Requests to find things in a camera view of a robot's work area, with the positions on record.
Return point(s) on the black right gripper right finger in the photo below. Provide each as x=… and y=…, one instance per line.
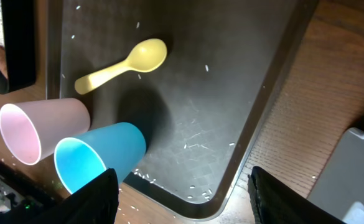
x=274, y=202

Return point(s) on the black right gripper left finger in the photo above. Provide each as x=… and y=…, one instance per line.
x=96, y=202

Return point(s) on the blue cup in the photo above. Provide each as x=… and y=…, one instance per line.
x=80, y=159

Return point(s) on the pink cup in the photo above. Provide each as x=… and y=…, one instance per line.
x=32, y=129

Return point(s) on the yellow plastic spoon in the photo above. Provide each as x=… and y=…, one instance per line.
x=145, y=57

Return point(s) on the grey dishwasher rack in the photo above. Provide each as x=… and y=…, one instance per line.
x=339, y=190

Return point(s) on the black waste tray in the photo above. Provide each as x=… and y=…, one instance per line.
x=19, y=70

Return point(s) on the dark brown serving tray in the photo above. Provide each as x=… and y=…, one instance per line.
x=202, y=109

